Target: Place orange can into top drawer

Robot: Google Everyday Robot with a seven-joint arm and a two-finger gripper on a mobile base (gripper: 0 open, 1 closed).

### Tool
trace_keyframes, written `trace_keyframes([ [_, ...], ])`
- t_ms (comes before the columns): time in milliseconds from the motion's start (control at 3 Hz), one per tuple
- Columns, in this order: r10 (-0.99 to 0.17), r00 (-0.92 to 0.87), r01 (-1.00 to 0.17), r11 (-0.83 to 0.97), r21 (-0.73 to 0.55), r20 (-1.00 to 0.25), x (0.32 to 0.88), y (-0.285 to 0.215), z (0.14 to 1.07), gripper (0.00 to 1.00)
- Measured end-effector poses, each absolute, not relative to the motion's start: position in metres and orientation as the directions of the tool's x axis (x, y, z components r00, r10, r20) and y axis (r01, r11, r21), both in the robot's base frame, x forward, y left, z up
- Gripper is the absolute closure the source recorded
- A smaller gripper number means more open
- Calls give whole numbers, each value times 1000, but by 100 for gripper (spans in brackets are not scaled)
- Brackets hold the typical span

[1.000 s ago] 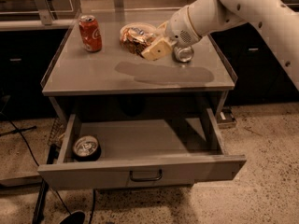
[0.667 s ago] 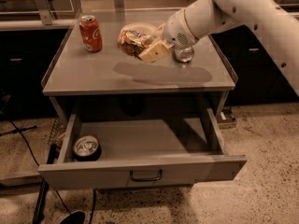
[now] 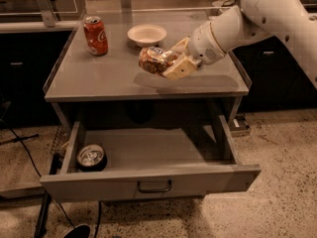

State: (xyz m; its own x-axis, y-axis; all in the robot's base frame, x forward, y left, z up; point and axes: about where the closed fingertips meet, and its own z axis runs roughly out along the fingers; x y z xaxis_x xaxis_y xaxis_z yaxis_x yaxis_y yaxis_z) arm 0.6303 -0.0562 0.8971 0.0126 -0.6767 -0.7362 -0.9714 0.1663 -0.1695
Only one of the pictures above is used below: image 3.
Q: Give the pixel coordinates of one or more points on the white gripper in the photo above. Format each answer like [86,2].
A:
[202,44]

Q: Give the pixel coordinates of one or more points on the orange soda can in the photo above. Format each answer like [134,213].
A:
[156,60]

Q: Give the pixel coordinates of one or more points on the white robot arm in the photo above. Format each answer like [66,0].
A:
[246,23]

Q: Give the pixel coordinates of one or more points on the red cola can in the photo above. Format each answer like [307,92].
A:
[95,35]

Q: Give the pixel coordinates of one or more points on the grey open top drawer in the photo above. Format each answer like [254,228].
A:
[199,157]

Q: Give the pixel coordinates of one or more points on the black can in drawer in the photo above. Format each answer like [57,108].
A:
[91,158]

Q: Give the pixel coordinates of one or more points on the white bowl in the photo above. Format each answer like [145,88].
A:
[146,35]

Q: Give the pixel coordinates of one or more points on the grey cabinet table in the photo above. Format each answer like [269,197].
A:
[83,77]

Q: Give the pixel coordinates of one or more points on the small floor box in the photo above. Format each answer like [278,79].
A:
[240,126]

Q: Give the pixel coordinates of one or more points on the black stand base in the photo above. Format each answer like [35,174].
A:
[80,231]

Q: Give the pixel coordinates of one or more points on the grey metal rail frame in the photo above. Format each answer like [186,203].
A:
[52,13]

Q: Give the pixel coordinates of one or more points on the black drawer handle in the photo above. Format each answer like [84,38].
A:
[154,186]

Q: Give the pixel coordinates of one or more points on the wire mesh basket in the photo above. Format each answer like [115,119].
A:
[60,142]

